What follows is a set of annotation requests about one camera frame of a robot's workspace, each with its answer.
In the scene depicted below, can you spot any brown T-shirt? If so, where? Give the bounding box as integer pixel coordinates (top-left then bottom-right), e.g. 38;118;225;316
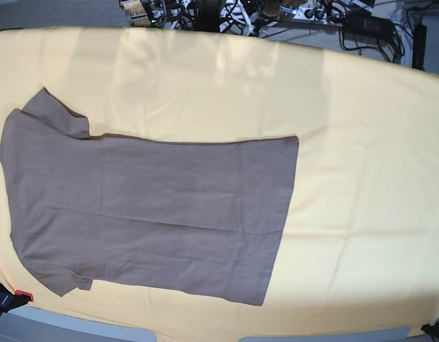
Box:
0;90;299;306

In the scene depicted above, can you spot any black clamp right corner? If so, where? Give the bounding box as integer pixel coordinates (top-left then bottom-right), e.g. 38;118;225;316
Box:
421;322;439;342

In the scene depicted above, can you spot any white power strip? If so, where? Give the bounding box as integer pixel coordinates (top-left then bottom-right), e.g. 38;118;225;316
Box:
277;4;342;24

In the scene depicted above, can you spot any yellow table cloth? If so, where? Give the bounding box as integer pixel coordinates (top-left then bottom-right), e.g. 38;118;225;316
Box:
0;28;439;341

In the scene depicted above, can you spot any black power adapter box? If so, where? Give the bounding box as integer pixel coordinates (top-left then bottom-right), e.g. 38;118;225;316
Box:
343;13;394;40

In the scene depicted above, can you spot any blue red clamp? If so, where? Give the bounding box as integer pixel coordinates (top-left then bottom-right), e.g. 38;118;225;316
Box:
0;283;33;318

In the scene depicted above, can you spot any black post right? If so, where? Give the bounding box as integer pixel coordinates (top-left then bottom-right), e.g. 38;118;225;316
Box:
412;16;427;71

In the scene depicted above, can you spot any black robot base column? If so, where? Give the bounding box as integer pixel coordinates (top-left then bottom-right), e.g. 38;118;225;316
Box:
194;0;225;33

